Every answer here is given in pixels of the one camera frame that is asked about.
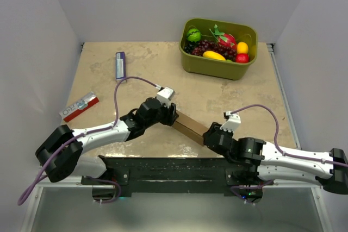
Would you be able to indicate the brown cardboard paper box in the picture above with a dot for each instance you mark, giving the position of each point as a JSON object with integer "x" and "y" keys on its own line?
{"x": 190, "y": 128}

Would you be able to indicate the red white toothpaste box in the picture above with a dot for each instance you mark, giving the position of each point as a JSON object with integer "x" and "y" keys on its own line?
{"x": 78, "y": 107}

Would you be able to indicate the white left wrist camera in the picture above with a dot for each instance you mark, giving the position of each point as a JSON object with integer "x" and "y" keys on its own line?
{"x": 165, "y": 95}

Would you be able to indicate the dark red toy grapes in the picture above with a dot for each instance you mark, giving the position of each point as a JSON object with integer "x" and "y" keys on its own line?
{"x": 206, "y": 45}

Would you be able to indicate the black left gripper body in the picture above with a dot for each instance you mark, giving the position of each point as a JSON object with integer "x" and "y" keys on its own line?
{"x": 166, "y": 114}

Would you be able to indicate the red toy apple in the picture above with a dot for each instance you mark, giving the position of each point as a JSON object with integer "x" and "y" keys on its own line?
{"x": 242, "y": 58}

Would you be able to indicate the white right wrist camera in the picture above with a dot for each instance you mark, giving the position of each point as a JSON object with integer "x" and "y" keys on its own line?
{"x": 232, "y": 122}

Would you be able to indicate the orange toy fruit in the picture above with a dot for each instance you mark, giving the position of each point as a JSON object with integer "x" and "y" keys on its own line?
{"x": 242, "y": 48}

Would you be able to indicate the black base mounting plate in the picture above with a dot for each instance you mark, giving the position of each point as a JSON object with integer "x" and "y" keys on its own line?
{"x": 178, "y": 175}

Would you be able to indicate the dark blue toy grapes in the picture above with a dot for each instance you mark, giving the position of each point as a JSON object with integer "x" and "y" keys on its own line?
{"x": 190, "y": 46}

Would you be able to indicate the purple toothpaste box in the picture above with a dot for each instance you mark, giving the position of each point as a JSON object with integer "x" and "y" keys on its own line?
{"x": 120, "y": 66}

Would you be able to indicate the aluminium frame rail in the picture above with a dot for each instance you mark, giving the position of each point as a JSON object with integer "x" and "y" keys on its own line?
{"x": 270, "y": 47}

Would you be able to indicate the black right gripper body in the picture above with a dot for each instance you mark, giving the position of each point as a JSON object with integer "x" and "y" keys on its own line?
{"x": 215, "y": 127}

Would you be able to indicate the green toy fruit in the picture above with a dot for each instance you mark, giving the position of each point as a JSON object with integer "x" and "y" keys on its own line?
{"x": 193, "y": 35}

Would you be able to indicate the green plastic bin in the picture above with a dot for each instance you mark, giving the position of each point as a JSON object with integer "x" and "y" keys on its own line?
{"x": 225, "y": 69}

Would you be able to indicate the pink toy dragon fruit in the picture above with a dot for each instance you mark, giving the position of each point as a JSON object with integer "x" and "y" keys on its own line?
{"x": 227, "y": 40}

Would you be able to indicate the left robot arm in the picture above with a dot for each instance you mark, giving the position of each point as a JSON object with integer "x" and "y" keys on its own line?
{"x": 60, "y": 152}

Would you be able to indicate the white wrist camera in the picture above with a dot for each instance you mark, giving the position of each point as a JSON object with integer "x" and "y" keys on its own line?
{"x": 165, "y": 95}
{"x": 232, "y": 122}

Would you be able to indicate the yellow toy mango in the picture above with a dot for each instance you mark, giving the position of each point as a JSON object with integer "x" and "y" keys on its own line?
{"x": 213, "y": 55}

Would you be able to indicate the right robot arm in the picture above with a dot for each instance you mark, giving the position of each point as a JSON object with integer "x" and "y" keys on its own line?
{"x": 256, "y": 162}

